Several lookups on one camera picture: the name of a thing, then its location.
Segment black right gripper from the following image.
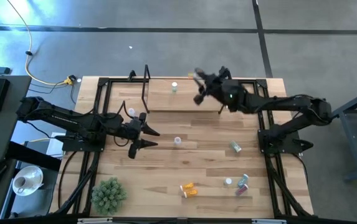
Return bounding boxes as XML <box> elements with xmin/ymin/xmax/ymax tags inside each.
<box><xmin>193</xmin><ymin>67</ymin><xmax>229</xmax><ymax>106</ymax></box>

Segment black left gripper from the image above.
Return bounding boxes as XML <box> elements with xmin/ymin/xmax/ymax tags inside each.
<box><xmin>114</xmin><ymin>112</ymin><xmax>161</xmax><ymax>160</ymax></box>

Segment red pill bottle white cap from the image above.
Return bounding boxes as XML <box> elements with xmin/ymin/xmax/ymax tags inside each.
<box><xmin>235</xmin><ymin>184</ymin><xmax>250</xmax><ymax>197</ymax></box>

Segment wooden shelf black metal legs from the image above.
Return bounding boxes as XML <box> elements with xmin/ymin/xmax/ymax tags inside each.
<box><xmin>141</xmin><ymin>64</ymin><xmax>232</xmax><ymax>115</ymax></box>

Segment green teal pill bottle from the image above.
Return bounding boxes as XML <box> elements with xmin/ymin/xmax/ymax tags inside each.
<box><xmin>229</xmin><ymin>140</ymin><xmax>243</xmax><ymax>154</ymax></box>

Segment green artificial succulent plant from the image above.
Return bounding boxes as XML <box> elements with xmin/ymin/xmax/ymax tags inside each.
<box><xmin>90</xmin><ymin>177</ymin><xmax>128</xmax><ymax>215</ymax></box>

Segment white box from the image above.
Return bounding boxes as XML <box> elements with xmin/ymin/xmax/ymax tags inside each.
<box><xmin>46</xmin><ymin>132</ymin><xmax>65</xmax><ymax>158</ymax></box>

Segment yellow black plug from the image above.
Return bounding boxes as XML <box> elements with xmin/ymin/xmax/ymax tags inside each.
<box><xmin>63</xmin><ymin>74</ymin><xmax>78</xmax><ymax>86</ymax></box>

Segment silver metal bar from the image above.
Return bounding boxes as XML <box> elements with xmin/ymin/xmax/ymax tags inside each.
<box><xmin>252</xmin><ymin>218</ymin><xmax>287</xmax><ymax>224</ymax></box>
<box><xmin>77</xmin><ymin>218</ymin><xmax>114</xmax><ymax>224</ymax></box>

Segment blue pill bottle white cap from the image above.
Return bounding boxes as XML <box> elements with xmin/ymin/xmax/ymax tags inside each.
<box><xmin>237</xmin><ymin>174</ymin><xmax>250</xmax><ymax>189</ymax></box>

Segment dark grey desk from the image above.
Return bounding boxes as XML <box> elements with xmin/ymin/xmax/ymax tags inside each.
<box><xmin>0</xmin><ymin>74</ymin><xmax>32</xmax><ymax>164</ymax></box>

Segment white coffee cup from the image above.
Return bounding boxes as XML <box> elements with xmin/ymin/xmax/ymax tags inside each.
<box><xmin>12</xmin><ymin>175</ymin><xmax>36</xmax><ymax>195</ymax></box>

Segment yellow floor cable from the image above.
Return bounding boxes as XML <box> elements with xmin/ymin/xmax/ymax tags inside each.
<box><xmin>6</xmin><ymin>0</ymin><xmax>70</xmax><ymax>86</ymax></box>

